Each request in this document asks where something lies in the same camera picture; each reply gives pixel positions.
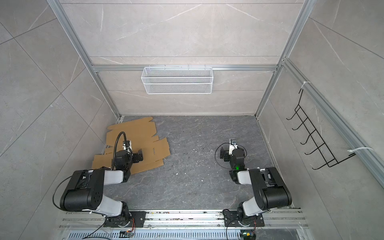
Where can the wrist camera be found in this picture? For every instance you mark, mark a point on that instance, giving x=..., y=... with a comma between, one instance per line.
x=127, y=146
x=233, y=144

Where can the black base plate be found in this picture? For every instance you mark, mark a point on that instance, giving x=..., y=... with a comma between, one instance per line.
x=232, y=219
x=133, y=219

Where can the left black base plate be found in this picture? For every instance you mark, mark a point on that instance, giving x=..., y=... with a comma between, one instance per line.
x=133, y=219

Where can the brown cardboard box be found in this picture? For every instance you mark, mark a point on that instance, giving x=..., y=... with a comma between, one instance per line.
x=142, y=134

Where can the aluminium mounting rail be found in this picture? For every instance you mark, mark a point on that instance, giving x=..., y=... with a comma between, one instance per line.
x=213, y=219

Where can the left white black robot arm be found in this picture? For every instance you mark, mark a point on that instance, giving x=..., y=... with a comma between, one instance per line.
x=85, y=190

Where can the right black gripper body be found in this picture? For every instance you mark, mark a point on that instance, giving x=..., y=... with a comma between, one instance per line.
x=225, y=153

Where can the black wire hook rack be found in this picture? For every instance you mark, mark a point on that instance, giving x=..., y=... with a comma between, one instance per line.
x=313, y=134

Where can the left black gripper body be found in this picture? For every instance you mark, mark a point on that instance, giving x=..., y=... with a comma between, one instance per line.
x=137, y=155

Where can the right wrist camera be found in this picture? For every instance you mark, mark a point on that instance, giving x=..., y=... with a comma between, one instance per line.
x=233, y=144

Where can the white cable duct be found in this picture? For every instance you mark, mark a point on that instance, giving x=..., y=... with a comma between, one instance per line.
x=169, y=235

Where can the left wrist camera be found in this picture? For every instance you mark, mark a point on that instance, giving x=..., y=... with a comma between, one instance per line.
x=127, y=146

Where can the white wire mesh basket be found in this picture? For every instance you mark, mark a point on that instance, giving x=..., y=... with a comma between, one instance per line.
x=177, y=80

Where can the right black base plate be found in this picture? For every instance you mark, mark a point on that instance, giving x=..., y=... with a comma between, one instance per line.
x=232, y=219

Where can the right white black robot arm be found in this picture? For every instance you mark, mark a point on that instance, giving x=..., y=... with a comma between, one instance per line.
x=270, y=191

